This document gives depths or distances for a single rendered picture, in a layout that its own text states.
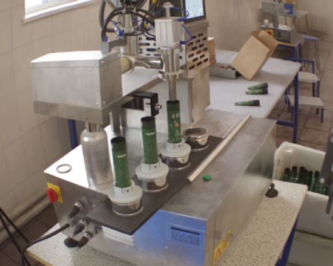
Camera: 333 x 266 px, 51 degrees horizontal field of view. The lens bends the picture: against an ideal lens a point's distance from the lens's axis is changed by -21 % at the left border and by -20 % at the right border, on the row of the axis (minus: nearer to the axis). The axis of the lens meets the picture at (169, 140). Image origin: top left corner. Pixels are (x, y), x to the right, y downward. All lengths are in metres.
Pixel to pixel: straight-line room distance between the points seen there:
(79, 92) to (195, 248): 0.44
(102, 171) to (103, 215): 0.16
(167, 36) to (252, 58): 1.78
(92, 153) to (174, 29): 0.34
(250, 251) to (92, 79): 0.66
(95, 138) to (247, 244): 0.55
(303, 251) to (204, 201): 0.99
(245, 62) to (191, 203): 1.86
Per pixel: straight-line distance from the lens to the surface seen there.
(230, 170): 1.04
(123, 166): 0.82
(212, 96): 2.38
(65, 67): 0.95
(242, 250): 1.18
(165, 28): 0.92
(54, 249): 1.25
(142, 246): 1.01
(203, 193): 0.95
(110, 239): 1.07
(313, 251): 1.80
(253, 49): 2.65
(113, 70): 0.92
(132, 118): 1.29
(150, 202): 0.90
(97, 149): 0.97
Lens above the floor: 1.52
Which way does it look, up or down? 25 degrees down
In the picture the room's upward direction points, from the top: 3 degrees counter-clockwise
